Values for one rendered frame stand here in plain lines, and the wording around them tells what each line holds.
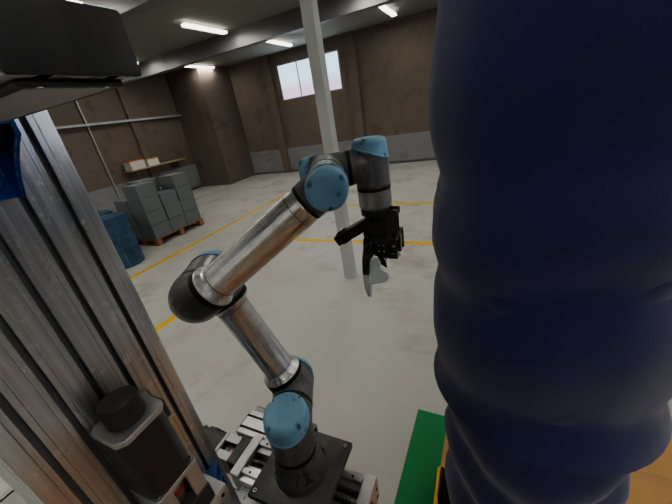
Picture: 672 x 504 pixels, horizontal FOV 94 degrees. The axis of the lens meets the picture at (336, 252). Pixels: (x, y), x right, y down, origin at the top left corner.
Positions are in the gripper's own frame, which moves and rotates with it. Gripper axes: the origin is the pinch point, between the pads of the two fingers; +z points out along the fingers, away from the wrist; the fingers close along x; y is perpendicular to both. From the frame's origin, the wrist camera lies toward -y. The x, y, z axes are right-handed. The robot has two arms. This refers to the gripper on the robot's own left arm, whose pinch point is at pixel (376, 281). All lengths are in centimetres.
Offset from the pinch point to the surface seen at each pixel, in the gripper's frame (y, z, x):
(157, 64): -796, -228, 647
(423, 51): -148, -153, 992
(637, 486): 79, 97, 31
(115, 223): -529, 72, 226
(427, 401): -6, 152, 90
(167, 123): -1000, -91, 782
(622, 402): 35, -17, -42
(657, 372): 37, -20, -41
